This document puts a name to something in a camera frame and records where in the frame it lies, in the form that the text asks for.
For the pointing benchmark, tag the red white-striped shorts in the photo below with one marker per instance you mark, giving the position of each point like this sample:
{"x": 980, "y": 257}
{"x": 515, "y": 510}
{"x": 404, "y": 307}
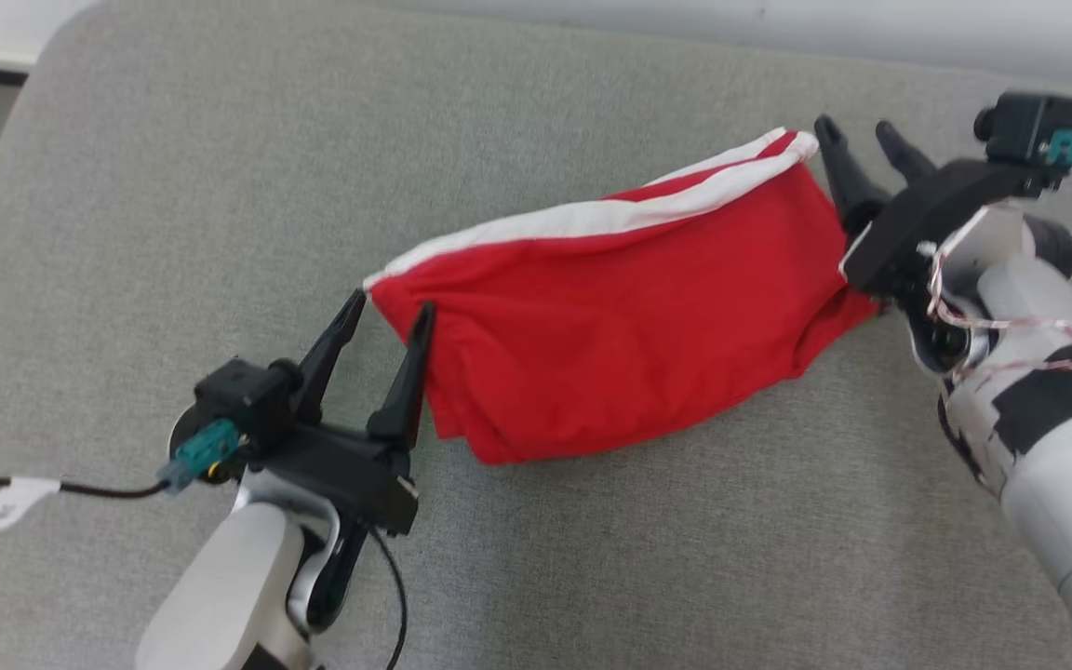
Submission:
{"x": 610, "y": 326}

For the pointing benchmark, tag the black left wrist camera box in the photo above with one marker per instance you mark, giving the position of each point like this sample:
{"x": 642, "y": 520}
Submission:
{"x": 243, "y": 400}

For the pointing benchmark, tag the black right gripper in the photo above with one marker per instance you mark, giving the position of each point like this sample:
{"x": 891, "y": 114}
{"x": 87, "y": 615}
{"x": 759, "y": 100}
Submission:
{"x": 917, "y": 214}

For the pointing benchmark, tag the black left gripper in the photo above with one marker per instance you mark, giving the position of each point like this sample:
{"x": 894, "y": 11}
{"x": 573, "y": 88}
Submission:
{"x": 350, "y": 470}

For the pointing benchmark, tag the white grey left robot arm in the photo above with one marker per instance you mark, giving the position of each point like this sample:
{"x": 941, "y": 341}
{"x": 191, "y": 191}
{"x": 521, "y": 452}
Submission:
{"x": 229, "y": 586}

